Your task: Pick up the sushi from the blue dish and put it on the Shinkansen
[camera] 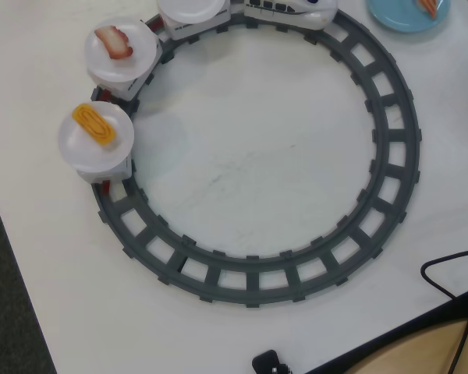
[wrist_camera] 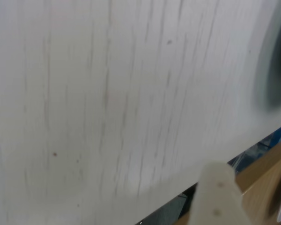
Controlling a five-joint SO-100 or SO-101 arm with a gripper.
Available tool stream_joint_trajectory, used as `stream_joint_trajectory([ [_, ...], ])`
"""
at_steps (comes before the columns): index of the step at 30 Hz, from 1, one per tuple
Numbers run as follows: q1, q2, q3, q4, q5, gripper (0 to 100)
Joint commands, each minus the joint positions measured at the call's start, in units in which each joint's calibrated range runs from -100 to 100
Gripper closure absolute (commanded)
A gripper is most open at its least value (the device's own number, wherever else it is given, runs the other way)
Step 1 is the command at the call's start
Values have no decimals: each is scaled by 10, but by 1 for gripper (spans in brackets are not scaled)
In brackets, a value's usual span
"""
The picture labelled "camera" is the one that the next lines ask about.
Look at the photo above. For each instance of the orange striped toy sushi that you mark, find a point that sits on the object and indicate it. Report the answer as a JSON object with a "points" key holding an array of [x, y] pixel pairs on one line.
{"points": [[429, 5]]}

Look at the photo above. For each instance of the yellow tamago toy sushi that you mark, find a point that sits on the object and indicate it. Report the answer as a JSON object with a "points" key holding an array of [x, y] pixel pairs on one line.
{"points": [[94, 124]]}

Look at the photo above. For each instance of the white Shinkansen toy locomotive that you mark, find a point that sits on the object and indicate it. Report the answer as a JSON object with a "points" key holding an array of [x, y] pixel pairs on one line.
{"points": [[288, 16]]}

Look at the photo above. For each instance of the red and white toy sushi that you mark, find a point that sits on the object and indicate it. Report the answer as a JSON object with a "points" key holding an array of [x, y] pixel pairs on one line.
{"points": [[115, 43]]}

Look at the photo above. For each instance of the light blue round dish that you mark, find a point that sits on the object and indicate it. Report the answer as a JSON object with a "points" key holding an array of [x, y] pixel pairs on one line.
{"points": [[398, 16]]}

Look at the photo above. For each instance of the white round plate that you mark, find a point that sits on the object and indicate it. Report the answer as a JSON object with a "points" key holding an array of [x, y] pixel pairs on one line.
{"points": [[187, 9], [101, 67], [86, 152]]}

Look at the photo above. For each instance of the gray circular toy train track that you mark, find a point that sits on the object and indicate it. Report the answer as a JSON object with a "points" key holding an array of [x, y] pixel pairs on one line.
{"points": [[399, 128]]}

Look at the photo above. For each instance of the black power adapter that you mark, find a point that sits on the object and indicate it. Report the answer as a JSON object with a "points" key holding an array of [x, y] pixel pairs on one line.
{"points": [[268, 361]]}

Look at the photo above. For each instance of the light wooden furniture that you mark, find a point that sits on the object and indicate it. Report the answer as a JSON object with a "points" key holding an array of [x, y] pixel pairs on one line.
{"points": [[413, 352]]}

